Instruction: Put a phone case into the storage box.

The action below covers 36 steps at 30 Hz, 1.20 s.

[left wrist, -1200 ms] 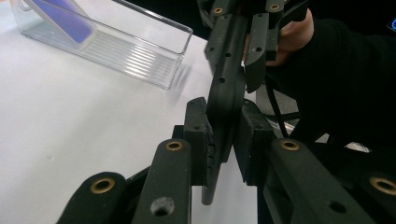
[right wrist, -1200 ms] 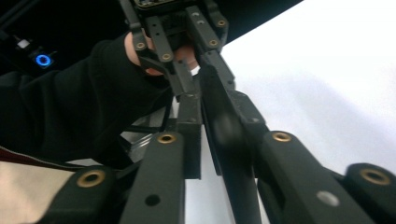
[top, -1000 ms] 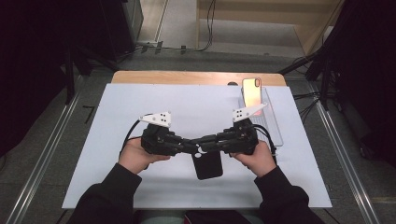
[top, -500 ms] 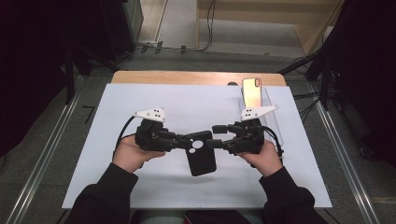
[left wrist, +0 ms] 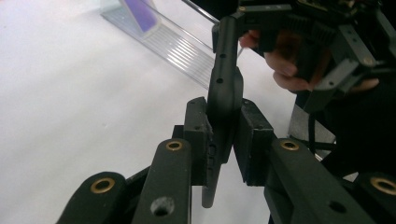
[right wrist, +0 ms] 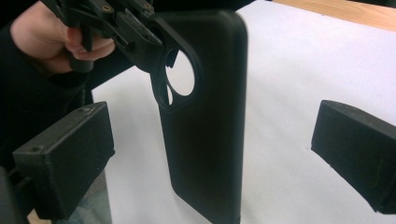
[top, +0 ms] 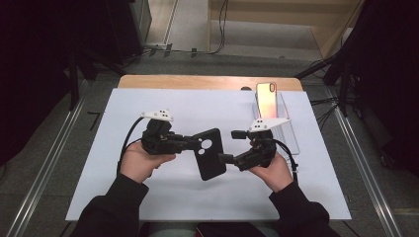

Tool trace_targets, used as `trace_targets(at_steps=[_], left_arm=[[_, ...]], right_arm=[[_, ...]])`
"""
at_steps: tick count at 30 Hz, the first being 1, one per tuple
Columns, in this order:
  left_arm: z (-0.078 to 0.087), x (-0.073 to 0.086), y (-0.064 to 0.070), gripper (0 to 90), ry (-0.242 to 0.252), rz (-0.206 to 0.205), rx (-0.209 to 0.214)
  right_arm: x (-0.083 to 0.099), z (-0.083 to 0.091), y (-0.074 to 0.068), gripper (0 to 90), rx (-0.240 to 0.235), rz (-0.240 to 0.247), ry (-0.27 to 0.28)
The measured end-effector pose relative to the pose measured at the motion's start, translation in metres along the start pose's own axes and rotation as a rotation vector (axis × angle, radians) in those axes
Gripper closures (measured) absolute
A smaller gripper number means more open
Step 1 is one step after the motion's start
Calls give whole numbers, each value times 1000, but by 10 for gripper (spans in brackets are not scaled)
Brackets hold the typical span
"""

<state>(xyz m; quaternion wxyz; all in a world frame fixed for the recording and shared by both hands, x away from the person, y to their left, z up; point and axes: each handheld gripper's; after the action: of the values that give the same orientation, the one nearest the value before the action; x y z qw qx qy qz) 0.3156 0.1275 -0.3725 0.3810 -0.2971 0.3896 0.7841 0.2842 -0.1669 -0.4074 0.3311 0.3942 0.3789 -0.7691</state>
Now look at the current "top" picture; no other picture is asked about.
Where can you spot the dark cabinet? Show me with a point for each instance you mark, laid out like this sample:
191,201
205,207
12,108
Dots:
130,29

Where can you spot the light wooden shelf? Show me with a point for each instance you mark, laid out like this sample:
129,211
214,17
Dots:
329,36

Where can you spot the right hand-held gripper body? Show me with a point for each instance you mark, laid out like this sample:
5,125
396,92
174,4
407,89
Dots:
262,154

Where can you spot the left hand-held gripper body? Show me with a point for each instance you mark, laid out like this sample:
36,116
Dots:
159,143

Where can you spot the person's right hand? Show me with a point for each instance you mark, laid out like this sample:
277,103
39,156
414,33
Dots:
276,174

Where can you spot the black phone case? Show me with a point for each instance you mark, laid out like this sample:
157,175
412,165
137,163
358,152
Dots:
212,164

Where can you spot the clear plastic tray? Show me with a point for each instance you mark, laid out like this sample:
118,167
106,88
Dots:
288,138

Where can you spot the aluminium floor rail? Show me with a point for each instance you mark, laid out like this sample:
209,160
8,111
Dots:
46,164
365,171

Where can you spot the dark round table grommet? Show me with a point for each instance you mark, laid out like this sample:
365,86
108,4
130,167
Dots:
245,88

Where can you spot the iridescent phone case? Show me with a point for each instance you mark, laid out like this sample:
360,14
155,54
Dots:
266,102

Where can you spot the person's left hand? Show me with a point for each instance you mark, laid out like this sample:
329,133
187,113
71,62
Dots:
138,163

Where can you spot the black curtain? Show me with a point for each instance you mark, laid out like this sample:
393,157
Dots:
29,82
388,82

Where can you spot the black metal stand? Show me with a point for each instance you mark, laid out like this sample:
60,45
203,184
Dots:
74,85
344,89

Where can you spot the white board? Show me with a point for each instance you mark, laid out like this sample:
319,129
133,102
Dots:
197,105

